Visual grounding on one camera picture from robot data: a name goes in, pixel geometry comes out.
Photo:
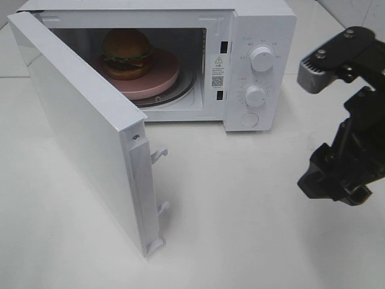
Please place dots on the round white door button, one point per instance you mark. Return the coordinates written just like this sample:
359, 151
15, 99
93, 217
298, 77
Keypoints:
250, 120

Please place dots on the glass microwave turntable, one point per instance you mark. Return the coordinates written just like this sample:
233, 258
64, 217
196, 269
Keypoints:
181, 86

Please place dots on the white microwave door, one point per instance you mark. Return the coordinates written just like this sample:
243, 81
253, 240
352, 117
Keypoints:
101, 132

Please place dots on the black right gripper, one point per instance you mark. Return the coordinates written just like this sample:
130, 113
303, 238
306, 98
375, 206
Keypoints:
342, 171

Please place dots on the white lower microwave knob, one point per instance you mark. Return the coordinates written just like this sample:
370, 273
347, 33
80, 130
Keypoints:
255, 96

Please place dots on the burger with lettuce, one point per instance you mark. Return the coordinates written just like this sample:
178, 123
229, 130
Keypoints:
126, 54

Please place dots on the white microwave knob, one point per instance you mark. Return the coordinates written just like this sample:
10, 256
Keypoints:
261, 58
255, 96

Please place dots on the white upper microwave knob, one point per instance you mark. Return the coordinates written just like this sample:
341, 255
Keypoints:
261, 58

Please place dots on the pink round plate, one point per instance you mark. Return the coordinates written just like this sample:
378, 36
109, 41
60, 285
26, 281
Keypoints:
163, 74

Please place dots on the white microwave oven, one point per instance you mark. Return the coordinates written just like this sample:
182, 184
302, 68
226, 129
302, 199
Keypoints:
211, 38

